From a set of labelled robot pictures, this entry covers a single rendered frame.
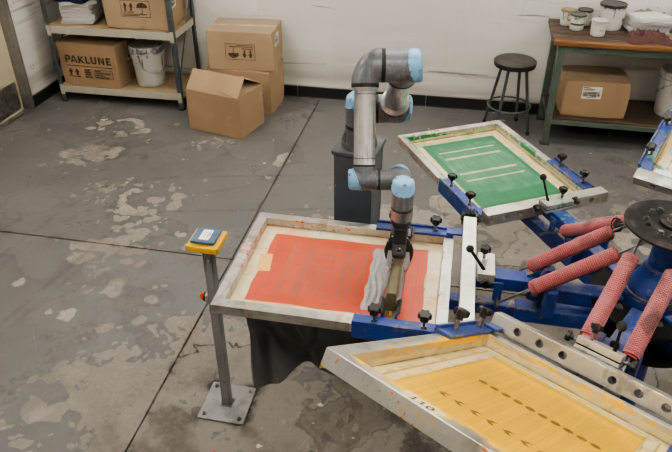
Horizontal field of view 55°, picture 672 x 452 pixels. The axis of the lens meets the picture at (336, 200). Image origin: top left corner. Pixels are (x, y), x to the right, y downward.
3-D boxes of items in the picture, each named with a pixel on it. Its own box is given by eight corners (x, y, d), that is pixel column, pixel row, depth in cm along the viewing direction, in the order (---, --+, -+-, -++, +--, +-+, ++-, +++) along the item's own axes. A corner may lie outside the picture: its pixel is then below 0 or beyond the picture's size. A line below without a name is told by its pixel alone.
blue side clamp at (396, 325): (351, 337, 212) (351, 321, 208) (353, 326, 216) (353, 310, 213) (443, 350, 207) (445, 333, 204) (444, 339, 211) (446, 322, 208)
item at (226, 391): (197, 418, 300) (169, 250, 250) (213, 382, 319) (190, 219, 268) (242, 425, 297) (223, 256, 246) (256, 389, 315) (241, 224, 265)
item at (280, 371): (255, 390, 247) (247, 304, 224) (258, 382, 250) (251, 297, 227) (376, 408, 239) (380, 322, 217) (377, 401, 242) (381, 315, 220)
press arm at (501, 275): (474, 287, 226) (475, 275, 223) (474, 276, 231) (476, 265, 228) (525, 293, 223) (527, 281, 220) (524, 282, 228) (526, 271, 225)
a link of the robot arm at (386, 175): (379, 162, 229) (380, 177, 220) (410, 162, 229) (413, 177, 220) (378, 181, 233) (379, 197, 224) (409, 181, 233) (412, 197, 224)
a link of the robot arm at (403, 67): (373, 99, 271) (381, 41, 218) (409, 100, 271) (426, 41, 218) (373, 127, 269) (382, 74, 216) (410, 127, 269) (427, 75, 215)
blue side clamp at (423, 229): (375, 240, 259) (375, 225, 255) (377, 233, 263) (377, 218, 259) (451, 248, 254) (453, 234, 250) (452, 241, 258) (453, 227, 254)
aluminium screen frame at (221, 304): (211, 312, 220) (210, 304, 218) (261, 219, 269) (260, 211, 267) (445, 345, 207) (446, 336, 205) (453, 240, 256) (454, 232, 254)
